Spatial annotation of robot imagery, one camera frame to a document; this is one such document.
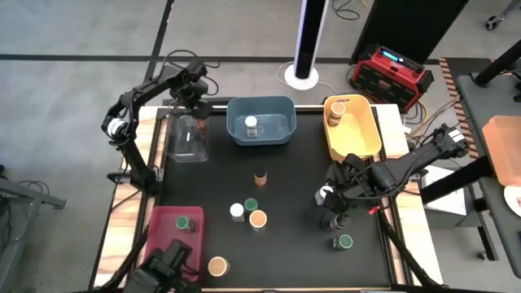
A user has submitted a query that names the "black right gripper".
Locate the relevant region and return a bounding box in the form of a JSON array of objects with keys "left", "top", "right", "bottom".
[{"left": 324, "top": 153, "right": 378, "bottom": 216}]

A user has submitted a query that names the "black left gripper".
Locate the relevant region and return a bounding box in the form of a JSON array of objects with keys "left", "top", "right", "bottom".
[{"left": 175, "top": 59, "right": 215, "bottom": 120}]

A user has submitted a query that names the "white-lid bagel seasoning jar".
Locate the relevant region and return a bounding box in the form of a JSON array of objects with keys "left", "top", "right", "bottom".
[
  {"left": 243, "top": 115, "right": 260, "bottom": 138},
  {"left": 315, "top": 185, "right": 335, "bottom": 206},
  {"left": 229, "top": 202, "right": 246, "bottom": 223}
]

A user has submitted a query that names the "orange black-lid spice bottle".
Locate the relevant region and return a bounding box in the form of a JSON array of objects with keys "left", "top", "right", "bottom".
[{"left": 253, "top": 167, "right": 269, "bottom": 187}]

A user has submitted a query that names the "tan-lid spice jar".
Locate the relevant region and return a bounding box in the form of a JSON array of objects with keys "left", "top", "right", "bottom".
[
  {"left": 248, "top": 209, "right": 269, "bottom": 232},
  {"left": 327, "top": 101, "right": 347, "bottom": 127},
  {"left": 207, "top": 256, "right": 231, "bottom": 278}
]

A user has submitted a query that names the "clear plastic bin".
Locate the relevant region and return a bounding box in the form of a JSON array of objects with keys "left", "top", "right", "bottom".
[{"left": 164, "top": 98, "right": 211, "bottom": 164}]

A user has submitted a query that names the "yellow plastic bin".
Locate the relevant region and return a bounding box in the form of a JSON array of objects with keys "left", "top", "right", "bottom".
[{"left": 322, "top": 94, "right": 383, "bottom": 164}]

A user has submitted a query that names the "blue plastic bin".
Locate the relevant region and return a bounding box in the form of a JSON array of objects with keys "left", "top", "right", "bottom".
[{"left": 225, "top": 95, "right": 297, "bottom": 147}]

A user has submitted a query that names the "white box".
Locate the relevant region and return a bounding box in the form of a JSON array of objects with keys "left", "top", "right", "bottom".
[{"left": 421, "top": 164, "right": 468, "bottom": 229}]

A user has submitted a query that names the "red portable power station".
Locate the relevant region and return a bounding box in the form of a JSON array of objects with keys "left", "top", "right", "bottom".
[{"left": 349, "top": 44, "right": 435, "bottom": 114}]

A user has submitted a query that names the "red plastic bin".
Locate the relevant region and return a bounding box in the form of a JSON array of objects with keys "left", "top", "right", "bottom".
[{"left": 140, "top": 205, "right": 206, "bottom": 285}]

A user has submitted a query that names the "grey side table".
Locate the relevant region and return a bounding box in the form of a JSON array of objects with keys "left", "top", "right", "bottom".
[{"left": 418, "top": 72, "right": 521, "bottom": 282}]

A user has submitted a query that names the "orange translucent bin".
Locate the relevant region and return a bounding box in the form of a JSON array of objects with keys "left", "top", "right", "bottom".
[{"left": 482, "top": 115, "right": 521, "bottom": 187}]

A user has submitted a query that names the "black partition panel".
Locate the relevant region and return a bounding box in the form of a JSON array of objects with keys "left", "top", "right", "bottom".
[{"left": 350, "top": 0, "right": 471, "bottom": 65}]

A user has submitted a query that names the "white plate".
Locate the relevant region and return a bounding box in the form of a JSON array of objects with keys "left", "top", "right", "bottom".
[{"left": 503, "top": 185, "right": 521, "bottom": 219}]

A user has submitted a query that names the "grey equipment stand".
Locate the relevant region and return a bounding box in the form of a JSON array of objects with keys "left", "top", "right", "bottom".
[{"left": 0, "top": 162, "right": 68, "bottom": 293}]

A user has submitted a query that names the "chair leg with caster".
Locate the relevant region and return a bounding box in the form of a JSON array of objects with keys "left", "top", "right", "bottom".
[{"left": 484, "top": 0, "right": 521, "bottom": 32}]

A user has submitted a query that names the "black aluminium table frame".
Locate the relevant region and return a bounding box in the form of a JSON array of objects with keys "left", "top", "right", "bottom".
[{"left": 87, "top": 97, "right": 444, "bottom": 293}]

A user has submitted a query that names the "white fan cable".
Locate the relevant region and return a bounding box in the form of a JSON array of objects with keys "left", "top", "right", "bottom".
[{"left": 274, "top": 60, "right": 342, "bottom": 95}]

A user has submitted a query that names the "silver rail bar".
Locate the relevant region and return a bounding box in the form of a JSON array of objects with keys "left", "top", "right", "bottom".
[{"left": 162, "top": 103, "right": 402, "bottom": 112}]

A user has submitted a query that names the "yellow power cable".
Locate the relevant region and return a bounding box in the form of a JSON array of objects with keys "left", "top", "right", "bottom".
[{"left": 401, "top": 95, "right": 463, "bottom": 142}]

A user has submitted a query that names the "black floor cable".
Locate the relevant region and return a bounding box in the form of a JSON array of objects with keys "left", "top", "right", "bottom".
[{"left": 331, "top": 0, "right": 363, "bottom": 21}]

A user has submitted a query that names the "black post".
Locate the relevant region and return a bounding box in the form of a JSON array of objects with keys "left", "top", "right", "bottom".
[{"left": 474, "top": 38, "right": 521, "bottom": 89}]

